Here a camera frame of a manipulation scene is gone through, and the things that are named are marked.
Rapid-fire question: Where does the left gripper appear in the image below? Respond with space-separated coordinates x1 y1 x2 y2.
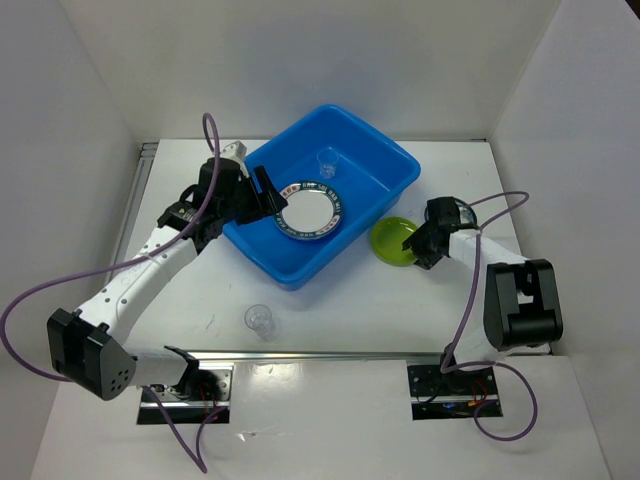
219 165 288 226

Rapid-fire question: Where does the lime green plate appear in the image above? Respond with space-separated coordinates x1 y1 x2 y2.
370 216 418 267

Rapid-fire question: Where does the white plate dark teal rim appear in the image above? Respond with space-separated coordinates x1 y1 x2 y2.
274 181 343 241

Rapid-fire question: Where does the clear plastic cup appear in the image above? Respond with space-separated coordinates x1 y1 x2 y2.
317 148 340 179
244 304 276 341

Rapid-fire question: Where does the blue floral pattern plate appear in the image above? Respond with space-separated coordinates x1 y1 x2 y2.
424 196 477 226

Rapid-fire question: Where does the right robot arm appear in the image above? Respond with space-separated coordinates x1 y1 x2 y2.
402 196 564 403

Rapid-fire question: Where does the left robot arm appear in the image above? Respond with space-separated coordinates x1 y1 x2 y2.
47 158 287 401

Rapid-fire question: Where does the blue plastic bin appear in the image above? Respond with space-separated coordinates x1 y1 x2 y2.
223 105 421 290

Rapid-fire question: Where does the clear plastic cup on table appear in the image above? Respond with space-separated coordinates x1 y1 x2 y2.
244 304 276 341

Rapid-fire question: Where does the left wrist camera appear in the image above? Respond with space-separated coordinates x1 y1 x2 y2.
220 141 247 163

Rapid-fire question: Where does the aluminium left rail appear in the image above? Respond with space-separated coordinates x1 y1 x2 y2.
110 142 159 265

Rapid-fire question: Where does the aluminium rail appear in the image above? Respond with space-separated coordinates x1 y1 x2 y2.
110 142 159 265
84 348 551 362

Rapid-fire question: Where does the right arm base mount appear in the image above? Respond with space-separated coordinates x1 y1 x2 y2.
407 364 503 421

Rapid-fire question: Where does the aluminium front rail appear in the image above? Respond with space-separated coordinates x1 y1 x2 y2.
84 348 551 362

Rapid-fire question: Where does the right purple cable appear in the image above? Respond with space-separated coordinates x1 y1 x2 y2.
441 190 540 442

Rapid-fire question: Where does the purple cable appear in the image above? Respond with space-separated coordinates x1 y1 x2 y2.
441 190 540 442
0 112 236 474

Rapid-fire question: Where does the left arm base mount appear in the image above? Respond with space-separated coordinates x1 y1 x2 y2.
136 361 234 426

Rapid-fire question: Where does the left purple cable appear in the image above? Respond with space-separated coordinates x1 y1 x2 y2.
0 112 236 474

